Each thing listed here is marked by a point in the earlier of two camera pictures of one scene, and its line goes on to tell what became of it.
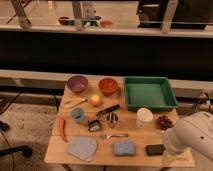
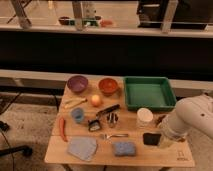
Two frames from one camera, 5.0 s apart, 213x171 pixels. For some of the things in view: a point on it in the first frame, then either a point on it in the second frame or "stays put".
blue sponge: (124, 149) stays put
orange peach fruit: (95, 99) stays put
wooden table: (93, 127) stays put
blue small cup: (77, 114) stays put
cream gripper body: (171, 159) -> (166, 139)
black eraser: (155, 149) -> (150, 139)
